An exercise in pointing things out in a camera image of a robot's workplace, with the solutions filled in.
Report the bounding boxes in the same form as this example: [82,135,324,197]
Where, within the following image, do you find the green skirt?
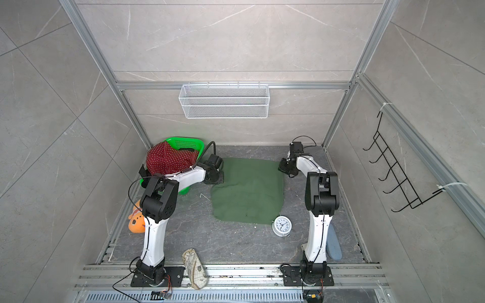
[211,158,285,225]

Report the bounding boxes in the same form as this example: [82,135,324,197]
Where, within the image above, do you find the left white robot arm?
[135,154,224,286]

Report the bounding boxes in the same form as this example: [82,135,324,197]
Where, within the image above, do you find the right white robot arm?
[279,141,340,285]

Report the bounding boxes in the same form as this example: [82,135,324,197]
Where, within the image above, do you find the green plastic basket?
[139,137,205,196]

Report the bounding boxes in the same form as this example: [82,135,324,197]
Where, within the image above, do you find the red polka dot skirt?
[145,141,199,175]

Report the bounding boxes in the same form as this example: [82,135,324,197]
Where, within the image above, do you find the white round clock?
[272,215,293,237]

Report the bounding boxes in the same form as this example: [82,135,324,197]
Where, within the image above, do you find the blue grey insole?
[326,224,342,261]

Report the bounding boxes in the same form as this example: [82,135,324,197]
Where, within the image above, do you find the orange plush toy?
[128,200,145,234]

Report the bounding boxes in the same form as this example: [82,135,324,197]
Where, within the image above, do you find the patterned beige shoe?
[182,248,208,290]

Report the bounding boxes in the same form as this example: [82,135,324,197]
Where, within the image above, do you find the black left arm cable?
[195,141,217,167]

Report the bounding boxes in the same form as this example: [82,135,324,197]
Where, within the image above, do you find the white wire mesh basket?
[179,84,270,119]

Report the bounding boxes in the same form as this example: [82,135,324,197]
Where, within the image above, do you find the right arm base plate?
[279,264,335,287]

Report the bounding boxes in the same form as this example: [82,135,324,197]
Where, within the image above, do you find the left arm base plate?
[130,266,185,287]

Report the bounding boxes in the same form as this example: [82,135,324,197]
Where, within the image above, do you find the black wall hook rack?
[363,112,445,213]

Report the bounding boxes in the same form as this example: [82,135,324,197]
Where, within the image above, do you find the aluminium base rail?
[72,263,395,302]

